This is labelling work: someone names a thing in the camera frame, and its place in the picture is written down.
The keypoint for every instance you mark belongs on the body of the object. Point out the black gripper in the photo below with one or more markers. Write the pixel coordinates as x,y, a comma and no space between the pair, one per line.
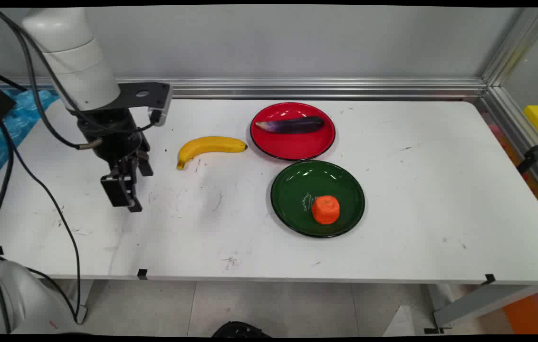
110,133

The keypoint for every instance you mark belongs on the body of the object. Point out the orange mandarin toy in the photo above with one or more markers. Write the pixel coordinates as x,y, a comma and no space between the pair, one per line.
326,210

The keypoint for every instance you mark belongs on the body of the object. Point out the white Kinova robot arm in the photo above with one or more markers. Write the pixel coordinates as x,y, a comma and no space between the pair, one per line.
74,61

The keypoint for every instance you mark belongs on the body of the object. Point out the yellow banana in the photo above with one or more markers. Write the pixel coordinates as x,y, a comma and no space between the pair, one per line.
202,145

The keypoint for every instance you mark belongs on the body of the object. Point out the small black table clip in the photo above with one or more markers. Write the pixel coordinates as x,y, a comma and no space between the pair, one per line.
490,279
142,274

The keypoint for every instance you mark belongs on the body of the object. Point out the blue patterned cloth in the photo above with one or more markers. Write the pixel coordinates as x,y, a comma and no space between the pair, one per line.
22,114

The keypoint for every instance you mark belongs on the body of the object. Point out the green enamel plate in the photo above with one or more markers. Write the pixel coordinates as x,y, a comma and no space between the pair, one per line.
297,190

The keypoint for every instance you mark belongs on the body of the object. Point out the red enamel plate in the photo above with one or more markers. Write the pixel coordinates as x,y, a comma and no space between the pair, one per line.
297,145

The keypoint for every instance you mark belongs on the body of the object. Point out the purple eggplant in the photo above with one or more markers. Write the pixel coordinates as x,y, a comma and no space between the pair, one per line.
293,125

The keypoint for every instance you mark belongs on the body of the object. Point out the black round floor object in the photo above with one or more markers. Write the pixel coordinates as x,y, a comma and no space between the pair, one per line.
240,330

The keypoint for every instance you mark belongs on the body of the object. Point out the grey table leg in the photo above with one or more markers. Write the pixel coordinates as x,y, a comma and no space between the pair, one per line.
478,304

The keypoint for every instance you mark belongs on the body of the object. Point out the orange box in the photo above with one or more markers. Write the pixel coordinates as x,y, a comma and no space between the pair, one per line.
535,313

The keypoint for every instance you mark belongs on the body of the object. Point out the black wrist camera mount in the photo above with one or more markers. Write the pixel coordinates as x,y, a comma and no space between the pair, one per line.
148,93

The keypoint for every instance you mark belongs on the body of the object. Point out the long aluminium frame rail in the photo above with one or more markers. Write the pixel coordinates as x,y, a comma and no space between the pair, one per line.
297,88

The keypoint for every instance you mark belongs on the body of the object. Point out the short aluminium frame rail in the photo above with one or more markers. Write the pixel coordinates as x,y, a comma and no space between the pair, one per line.
521,137

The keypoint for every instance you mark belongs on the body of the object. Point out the aluminium frame post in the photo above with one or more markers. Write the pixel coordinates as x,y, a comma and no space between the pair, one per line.
516,47

